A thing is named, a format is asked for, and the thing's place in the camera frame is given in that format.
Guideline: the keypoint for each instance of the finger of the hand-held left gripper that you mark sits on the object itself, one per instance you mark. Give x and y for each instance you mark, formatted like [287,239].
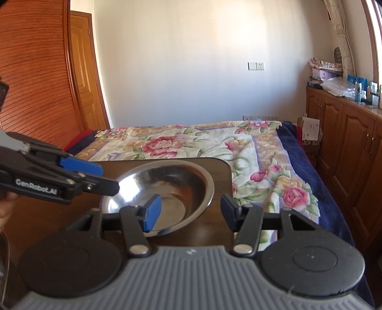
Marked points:
[101,186]
[80,166]

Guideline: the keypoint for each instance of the clear plastic bags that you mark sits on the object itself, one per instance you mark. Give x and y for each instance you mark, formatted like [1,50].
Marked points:
[337,88]

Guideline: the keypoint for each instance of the person's left hand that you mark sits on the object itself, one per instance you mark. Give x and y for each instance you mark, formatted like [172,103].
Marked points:
[6,211]

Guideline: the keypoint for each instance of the row of wall outlets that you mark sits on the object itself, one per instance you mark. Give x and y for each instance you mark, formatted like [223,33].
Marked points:
[261,118]

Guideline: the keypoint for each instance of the wooden louvered wardrobe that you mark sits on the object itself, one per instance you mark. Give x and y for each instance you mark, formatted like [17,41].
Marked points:
[35,74]

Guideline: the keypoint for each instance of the patterned curtain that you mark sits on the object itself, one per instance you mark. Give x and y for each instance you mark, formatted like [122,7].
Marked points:
[340,35]

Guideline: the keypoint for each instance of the window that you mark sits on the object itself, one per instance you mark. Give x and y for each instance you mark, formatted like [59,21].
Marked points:
[377,44]

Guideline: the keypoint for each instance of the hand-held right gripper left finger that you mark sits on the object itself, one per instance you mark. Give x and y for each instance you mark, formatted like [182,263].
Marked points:
[153,213]

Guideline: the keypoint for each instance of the row of bottles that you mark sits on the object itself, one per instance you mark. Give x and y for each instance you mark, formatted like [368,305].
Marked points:
[362,89]

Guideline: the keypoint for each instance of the wooden cabinet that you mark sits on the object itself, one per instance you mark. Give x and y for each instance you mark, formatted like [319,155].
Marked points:
[352,143]

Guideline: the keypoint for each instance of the stack of books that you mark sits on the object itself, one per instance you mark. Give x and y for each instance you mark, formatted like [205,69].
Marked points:
[315,84]

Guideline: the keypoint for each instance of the wide stainless steel bowl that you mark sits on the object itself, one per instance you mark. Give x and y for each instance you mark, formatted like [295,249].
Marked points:
[185,190]

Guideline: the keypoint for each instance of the floral blanket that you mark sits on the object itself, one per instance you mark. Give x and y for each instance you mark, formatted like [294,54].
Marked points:
[194,143]

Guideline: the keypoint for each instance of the cardboard box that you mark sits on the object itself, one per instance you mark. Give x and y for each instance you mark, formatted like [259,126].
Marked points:
[310,128]

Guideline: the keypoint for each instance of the pile of printed bags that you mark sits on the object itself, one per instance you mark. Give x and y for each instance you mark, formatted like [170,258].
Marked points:
[323,70]

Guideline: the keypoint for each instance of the red cloth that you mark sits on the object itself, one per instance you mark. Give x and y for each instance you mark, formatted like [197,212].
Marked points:
[83,137]

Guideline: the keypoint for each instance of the wooden door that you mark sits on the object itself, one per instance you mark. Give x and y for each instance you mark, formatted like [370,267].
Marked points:
[86,74]

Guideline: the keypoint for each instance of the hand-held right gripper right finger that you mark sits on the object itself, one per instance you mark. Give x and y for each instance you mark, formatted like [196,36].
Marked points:
[227,211]

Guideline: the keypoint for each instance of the white wall socket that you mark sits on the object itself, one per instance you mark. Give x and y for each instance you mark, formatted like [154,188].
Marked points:
[256,66]

